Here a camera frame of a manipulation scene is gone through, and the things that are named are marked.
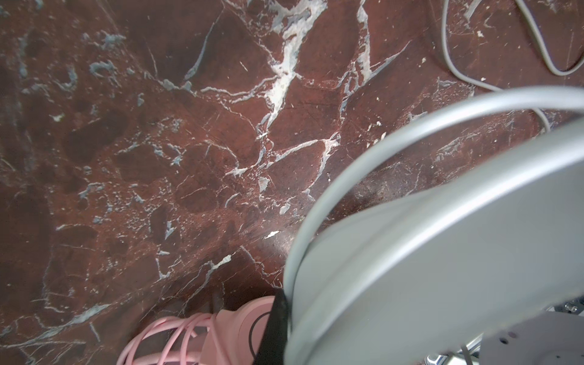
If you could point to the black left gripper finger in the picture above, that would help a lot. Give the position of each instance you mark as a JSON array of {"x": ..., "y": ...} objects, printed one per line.
[{"x": 273, "y": 343}]

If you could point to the pink headphones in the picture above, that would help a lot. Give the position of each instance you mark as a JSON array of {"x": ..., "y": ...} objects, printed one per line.
[{"x": 227, "y": 337}]

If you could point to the white grey headphones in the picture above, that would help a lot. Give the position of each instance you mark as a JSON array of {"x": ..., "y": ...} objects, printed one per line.
[{"x": 426, "y": 273}]

